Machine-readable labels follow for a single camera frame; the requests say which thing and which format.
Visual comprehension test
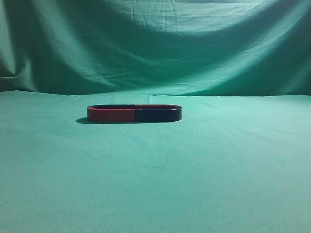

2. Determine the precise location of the green cloth backdrop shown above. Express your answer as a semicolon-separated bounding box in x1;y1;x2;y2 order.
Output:
0;0;311;233

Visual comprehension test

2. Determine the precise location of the left red horseshoe magnet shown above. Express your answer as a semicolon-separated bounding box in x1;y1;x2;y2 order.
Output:
87;104;136;123

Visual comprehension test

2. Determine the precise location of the blue horseshoe magnet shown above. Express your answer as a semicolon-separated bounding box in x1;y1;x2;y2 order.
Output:
135;104;182;122

